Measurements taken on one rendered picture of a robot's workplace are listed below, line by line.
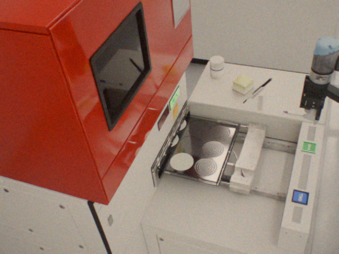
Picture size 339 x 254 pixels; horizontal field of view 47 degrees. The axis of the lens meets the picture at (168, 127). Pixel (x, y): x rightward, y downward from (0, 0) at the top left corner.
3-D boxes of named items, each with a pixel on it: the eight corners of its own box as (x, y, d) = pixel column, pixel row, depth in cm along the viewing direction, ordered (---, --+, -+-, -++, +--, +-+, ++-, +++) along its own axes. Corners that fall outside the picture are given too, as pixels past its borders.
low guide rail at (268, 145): (189, 133, 193) (188, 128, 191) (190, 130, 194) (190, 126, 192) (294, 154, 177) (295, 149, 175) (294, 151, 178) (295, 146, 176)
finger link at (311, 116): (301, 121, 152) (305, 103, 146) (317, 124, 151) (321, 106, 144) (300, 127, 150) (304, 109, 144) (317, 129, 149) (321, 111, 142)
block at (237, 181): (229, 184, 160) (230, 180, 158) (231, 178, 162) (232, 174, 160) (249, 189, 158) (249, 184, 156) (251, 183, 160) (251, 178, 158)
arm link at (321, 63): (338, 50, 122) (311, 43, 126) (331, 79, 129) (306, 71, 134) (347, 38, 126) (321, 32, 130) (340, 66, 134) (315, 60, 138)
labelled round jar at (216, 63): (208, 78, 199) (207, 62, 193) (212, 70, 204) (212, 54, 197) (221, 80, 197) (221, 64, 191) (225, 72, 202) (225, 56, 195)
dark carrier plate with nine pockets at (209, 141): (140, 164, 171) (139, 163, 171) (168, 113, 193) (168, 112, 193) (216, 182, 160) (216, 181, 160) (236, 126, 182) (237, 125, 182)
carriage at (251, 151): (229, 190, 162) (229, 186, 160) (249, 130, 185) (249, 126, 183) (248, 195, 159) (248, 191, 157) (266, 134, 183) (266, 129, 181)
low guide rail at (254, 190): (169, 174, 175) (169, 169, 173) (171, 170, 176) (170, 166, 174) (284, 201, 159) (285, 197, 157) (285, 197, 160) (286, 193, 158)
